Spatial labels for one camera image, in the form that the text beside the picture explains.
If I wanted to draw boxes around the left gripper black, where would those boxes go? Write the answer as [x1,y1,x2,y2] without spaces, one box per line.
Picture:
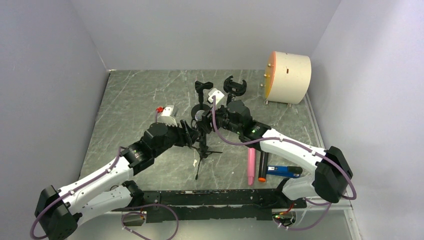
[152,118,200,158]

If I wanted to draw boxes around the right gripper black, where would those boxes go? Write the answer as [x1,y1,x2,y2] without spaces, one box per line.
[196,101,242,135]

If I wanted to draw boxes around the black tripod microphone stand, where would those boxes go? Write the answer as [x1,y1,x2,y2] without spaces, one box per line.
[190,119,223,180]

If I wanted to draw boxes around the black round-base clip stand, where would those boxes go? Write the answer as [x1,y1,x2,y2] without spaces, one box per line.
[191,80,214,119]

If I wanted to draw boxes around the black round-base shock-mount stand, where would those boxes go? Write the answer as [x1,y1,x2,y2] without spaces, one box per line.
[223,75,247,106]

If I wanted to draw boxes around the pink microphone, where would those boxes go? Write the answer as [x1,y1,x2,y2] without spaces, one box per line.
[247,148,256,186]

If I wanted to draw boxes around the black microphone orange end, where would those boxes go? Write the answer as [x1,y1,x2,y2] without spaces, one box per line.
[257,151,269,183]

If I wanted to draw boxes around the grey-head microphone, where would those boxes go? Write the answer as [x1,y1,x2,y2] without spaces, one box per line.
[194,109,205,123]

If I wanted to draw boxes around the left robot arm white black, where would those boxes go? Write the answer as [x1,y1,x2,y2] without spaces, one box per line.
[30,120,200,240]

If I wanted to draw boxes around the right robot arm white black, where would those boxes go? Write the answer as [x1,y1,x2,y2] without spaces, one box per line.
[197,96,357,208]

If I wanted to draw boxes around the beige cylindrical drum box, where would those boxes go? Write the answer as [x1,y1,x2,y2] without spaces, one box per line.
[264,51,312,104]

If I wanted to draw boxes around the blue black stapler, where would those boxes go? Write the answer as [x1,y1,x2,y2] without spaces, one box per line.
[266,165,303,178]

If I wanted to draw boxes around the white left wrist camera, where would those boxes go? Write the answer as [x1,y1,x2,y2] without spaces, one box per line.
[155,105,178,127]

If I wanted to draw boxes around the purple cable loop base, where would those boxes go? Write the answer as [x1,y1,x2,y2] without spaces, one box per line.
[120,203,180,240]

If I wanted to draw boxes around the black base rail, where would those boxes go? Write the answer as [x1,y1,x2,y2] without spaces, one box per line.
[119,188,292,223]

